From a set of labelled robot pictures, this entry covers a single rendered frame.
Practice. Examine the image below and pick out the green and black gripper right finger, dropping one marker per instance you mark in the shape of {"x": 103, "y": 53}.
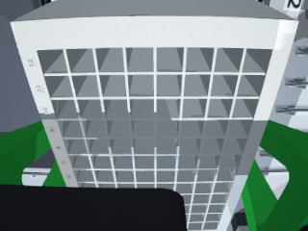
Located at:
{"x": 263, "y": 211}

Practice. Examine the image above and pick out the grey flat base plate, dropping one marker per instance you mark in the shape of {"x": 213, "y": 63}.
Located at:
{"x": 31, "y": 180}

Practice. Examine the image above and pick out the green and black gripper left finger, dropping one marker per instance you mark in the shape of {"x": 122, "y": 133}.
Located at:
{"x": 21, "y": 147}

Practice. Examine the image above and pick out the white deep-well block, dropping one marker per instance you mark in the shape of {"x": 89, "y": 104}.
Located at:
{"x": 169, "y": 37}

